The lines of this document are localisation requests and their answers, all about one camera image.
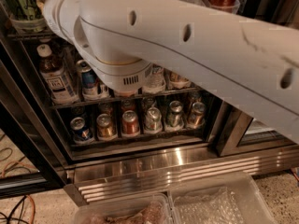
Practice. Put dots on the blue red bull can middle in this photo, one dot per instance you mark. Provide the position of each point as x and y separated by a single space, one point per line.
88 78

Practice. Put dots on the middle wire shelf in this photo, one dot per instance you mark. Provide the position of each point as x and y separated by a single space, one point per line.
116 99

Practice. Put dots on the gold can bottom shelf right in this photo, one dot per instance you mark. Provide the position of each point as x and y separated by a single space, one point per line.
196 115

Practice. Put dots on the pepsi can bottom shelf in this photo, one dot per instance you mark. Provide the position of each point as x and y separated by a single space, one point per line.
81 132

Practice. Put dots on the green can shelf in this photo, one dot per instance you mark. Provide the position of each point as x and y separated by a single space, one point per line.
25 2
174 115

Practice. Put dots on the clear plastic bin left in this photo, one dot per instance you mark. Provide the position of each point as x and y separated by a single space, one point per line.
140 209

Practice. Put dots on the water bottle middle shelf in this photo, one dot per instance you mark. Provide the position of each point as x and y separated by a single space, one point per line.
156 81

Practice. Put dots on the green can bottom shelf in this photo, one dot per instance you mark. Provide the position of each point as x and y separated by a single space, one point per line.
174 115

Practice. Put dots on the gold can bottom shelf left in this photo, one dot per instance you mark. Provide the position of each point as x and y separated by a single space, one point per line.
105 127

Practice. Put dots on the iced tea bottle left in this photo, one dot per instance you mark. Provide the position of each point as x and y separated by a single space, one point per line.
56 76

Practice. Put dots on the red can bottom shelf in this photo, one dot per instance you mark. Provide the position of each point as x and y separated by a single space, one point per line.
130 123

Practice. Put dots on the gold can middle shelf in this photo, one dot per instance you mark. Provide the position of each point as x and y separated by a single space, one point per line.
178 81

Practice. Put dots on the silver can bottom shelf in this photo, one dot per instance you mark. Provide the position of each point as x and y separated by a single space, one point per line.
153 120

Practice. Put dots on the green can top shelf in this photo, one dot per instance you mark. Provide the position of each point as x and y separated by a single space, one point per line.
25 2

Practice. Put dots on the clear plastic bin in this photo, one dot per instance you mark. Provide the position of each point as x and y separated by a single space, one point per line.
140 209
223 199

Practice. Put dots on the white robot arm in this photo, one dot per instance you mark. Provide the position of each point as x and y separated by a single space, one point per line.
250 64

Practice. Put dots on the steel fridge base grille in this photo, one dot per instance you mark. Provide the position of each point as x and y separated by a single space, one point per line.
160 170

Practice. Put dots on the open fridge door left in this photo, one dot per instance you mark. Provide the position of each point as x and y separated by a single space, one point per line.
28 123

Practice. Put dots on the clear plastic bin right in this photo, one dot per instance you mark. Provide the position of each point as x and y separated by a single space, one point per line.
223 199

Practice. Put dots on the gold can shelf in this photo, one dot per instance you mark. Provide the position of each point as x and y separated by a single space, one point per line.
196 115
105 127
178 81

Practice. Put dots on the closed fridge door right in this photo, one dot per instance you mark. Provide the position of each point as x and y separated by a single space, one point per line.
243 133

